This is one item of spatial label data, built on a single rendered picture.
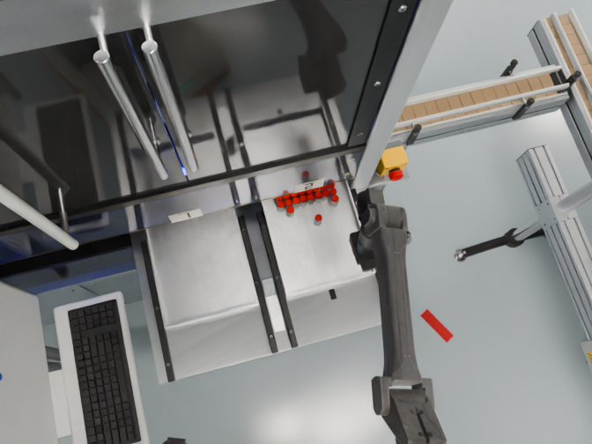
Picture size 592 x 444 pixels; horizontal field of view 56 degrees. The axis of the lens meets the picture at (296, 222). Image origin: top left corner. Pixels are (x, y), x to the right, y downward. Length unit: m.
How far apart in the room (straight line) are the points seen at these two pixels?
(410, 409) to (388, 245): 0.32
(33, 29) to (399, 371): 0.80
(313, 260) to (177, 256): 0.39
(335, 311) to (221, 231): 0.40
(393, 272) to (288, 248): 0.54
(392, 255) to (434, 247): 1.48
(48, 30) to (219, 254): 0.96
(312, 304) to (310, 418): 0.95
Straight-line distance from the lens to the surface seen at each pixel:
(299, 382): 2.44
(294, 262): 1.59
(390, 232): 1.16
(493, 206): 2.76
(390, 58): 1.04
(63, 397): 1.74
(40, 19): 0.78
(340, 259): 1.60
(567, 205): 2.18
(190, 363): 1.57
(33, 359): 1.66
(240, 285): 1.58
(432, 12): 0.96
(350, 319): 1.58
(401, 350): 1.09
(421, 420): 1.06
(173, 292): 1.60
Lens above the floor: 2.43
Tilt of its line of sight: 73 degrees down
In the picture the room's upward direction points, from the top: 7 degrees clockwise
